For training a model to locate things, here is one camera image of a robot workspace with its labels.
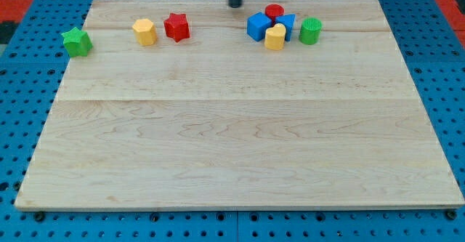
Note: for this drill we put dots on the blue cube block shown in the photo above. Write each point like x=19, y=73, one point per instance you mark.
x=257, y=25

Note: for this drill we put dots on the red star block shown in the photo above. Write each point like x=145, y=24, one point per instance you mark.
x=177, y=27

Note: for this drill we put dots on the green star block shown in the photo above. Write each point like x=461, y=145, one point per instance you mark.
x=76, y=42

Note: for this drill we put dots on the light wooden board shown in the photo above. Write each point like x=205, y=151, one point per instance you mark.
x=218, y=122

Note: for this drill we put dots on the yellow heart block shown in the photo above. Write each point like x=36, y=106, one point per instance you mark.
x=275, y=37

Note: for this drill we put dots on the blue triangle block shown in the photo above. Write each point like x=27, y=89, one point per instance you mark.
x=288, y=22

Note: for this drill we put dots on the red cylinder block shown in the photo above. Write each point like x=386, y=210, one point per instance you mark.
x=273, y=11

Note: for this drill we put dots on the green cylinder block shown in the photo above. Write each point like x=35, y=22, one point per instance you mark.
x=310, y=30

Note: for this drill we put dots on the yellow hexagon block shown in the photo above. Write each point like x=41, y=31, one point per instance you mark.
x=145, y=32

